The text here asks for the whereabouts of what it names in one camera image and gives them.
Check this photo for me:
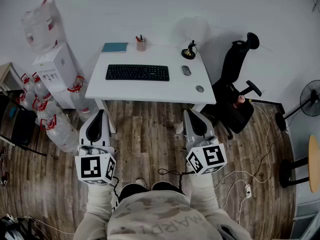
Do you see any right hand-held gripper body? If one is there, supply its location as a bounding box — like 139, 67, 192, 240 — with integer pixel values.
186, 135, 228, 176

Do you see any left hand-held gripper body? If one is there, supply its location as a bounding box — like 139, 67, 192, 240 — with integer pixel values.
74, 138, 117, 185

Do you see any black keyboard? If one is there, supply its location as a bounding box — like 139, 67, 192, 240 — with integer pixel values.
105, 64, 170, 82

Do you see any person's left forearm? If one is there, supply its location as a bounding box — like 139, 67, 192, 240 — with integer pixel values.
73, 182, 120, 240

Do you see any person's right forearm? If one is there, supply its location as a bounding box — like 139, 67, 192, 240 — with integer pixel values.
187, 170, 253, 240

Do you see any cluster of clear water jugs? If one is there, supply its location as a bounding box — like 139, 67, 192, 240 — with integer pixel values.
14, 71, 101, 154

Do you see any black office chair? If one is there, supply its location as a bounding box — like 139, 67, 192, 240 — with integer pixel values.
201, 32, 263, 140

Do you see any person's left leg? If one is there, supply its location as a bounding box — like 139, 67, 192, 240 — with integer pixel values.
117, 183, 152, 204

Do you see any person's leg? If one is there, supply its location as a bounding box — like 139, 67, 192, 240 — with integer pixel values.
151, 181, 186, 196
117, 183, 152, 204

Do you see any person's right leg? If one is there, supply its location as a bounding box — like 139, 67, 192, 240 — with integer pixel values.
151, 181, 186, 196

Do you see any black folding chair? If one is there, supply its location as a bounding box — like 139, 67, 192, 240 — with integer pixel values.
0, 88, 48, 157

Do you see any white cardboard box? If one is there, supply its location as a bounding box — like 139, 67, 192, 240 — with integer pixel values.
31, 42, 83, 110

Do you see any black gold white-shade desk lamp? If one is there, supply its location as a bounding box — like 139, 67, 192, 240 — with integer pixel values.
174, 16, 211, 60

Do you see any person's beige sweatshirt torso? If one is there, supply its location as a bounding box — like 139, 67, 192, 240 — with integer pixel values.
106, 190, 225, 240

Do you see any teal notebook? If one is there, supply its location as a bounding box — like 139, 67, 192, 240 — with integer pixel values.
101, 42, 129, 54

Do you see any red white black sneaker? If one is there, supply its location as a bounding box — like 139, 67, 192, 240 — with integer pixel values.
0, 171, 10, 187

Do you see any pink perforated pen cup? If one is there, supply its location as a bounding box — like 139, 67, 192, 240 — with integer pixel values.
136, 39, 148, 52

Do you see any beige wooden side table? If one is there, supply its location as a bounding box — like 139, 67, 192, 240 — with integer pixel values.
0, 62, 23, 95

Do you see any black white bag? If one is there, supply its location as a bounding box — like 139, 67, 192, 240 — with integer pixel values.
0, 213, 33, 240

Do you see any round wooden table black base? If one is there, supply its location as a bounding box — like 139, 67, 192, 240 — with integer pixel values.
278, 134, 320, 194

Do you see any black floor fan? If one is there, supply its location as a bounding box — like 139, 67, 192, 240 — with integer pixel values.
274, 79, 320, 132

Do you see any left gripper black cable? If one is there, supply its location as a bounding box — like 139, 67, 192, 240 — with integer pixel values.
111, 176, 121, 210

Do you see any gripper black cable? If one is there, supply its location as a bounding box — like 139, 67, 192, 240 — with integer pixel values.
111, 176, 121, 210
158, 167, 191, 192

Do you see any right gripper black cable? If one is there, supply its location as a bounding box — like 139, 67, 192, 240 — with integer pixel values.
158, 167, 191, 192

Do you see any thin black floor cable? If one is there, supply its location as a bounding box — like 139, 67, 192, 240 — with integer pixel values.
246, 123, 292, 194

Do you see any white floor cable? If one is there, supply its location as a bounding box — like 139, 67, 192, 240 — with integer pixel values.
213, 101, 273, 225

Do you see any white grey furniture frame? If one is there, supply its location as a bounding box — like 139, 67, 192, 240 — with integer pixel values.
291, 198, 320, 240

